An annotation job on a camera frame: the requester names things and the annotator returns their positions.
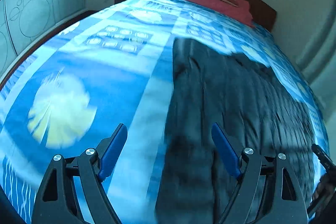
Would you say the red pillow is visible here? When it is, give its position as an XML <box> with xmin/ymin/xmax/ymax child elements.
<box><xmin>186</xmin><ymin>0</ymin><xmax>253</xmax><ymax>27</ymax></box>

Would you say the person's right hand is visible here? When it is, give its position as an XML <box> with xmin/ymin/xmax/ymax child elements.
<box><xmin>312</xmin><ymin>174</ymin><xmax>334</xmax><ymax>201</ymax></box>

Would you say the black quilted puffer jacket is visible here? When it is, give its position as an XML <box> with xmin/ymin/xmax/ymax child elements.
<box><xmin>155</xmin><ymin>38</ymin><xmax>314</xmax><ymax>223</ymax></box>

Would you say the grey curtain right of bed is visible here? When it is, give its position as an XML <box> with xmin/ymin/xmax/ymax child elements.
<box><xmin>297</xmin><ymin>10</ymin><xmax>335</xmax><ymax>121</ymax></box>

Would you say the dark wooden headboard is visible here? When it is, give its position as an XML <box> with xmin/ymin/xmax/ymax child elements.
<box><xmin>196</xmin><ymin>0</ymin><xmax>277</xmax><ymax>33</ymax></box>

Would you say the blue patterned bed sheet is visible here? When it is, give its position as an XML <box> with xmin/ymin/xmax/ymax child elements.
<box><xmin>1</xmin><ymin>0</ymin><xmax>329</xmax><ymax>223</ymax></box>

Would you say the wooden bed frame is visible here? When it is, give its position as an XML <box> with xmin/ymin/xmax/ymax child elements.
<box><xmin>1</xmin><ymin>10</ymin><xmax>98</xmax><ymax>89</ymax></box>

